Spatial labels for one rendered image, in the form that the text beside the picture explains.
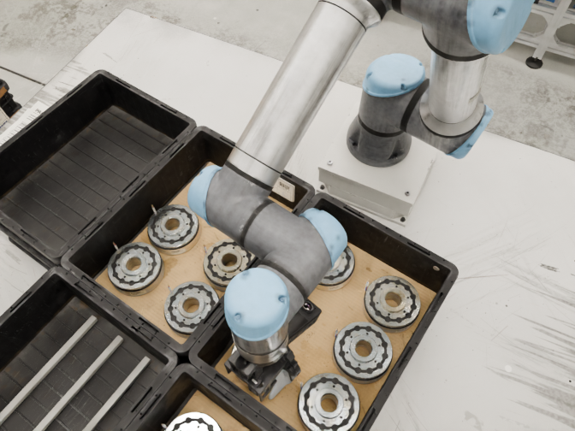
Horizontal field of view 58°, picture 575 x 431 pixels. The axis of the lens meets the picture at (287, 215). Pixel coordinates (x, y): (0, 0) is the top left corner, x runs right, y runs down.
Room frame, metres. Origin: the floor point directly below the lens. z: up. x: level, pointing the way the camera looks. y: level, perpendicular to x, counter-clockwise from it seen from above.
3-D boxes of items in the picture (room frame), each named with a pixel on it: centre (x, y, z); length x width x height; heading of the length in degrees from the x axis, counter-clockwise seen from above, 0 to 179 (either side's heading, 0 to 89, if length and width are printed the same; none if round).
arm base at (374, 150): (0.79, -0.22, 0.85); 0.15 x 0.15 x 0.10
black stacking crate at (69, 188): (0.67, 0.42, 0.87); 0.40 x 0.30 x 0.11; 144
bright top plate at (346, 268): (0.45, -0.08, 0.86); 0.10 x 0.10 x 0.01
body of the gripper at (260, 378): (0.23, 0.04, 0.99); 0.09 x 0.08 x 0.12; 140
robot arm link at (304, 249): (0.32, -0.01, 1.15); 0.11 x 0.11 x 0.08; 52
